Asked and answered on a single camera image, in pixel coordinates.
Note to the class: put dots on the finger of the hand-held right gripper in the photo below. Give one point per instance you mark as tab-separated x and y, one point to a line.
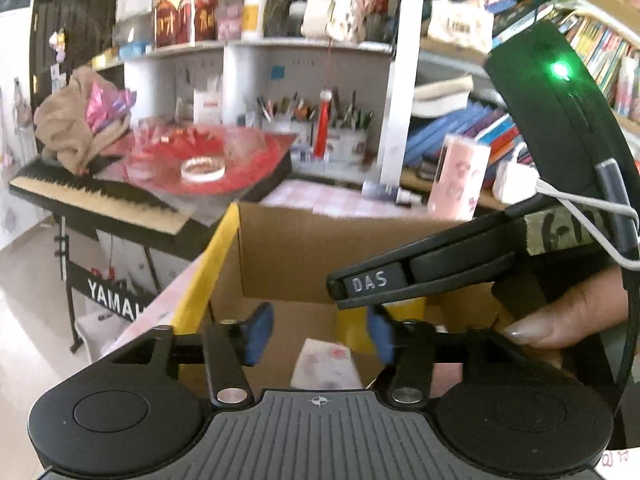
370	282

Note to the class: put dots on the red figurine set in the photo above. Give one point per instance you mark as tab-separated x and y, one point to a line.
185	5

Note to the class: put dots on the white tape roll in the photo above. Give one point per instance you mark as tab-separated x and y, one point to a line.
202	170

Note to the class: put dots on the white red-striped card box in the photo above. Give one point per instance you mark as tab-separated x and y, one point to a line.
207	105

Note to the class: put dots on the red tassel ornament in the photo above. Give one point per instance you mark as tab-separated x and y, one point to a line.
322	120

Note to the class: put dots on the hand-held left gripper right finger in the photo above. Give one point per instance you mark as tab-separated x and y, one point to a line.
381	335

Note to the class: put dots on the white pen holders with pens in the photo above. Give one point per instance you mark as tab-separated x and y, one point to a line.
305	125

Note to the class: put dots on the black electronic keyboard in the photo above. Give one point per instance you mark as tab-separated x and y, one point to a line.
100	195

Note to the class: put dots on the brown crumpled cloth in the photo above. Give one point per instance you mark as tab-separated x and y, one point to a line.
67	120

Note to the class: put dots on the white bottle yellow label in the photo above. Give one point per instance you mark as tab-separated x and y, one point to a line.
252	12

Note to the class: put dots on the red round tray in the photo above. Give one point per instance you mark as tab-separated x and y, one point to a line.
200	152

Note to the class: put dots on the pink foil wrapping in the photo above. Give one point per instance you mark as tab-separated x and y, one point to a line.
107	105

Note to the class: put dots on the pink printed cylinder container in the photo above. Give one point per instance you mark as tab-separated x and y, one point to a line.
459	175

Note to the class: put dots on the white ceramic figure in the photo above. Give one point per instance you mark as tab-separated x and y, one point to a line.
335	2

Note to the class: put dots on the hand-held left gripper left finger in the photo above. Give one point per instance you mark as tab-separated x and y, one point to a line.
257	332

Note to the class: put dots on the row of thin colourful books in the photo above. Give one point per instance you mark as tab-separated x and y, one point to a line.
607	55

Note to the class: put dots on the person's right hand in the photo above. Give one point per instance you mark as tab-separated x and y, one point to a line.
565	317

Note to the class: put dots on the black keyboard stand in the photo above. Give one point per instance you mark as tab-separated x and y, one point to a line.
100	280

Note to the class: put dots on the yellow cardboard box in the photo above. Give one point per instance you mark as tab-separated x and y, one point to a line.
280	260

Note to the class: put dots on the small clear bottle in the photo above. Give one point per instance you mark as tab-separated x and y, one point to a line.
390	191

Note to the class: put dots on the white shelf unit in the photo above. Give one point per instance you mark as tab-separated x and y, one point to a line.
310	60

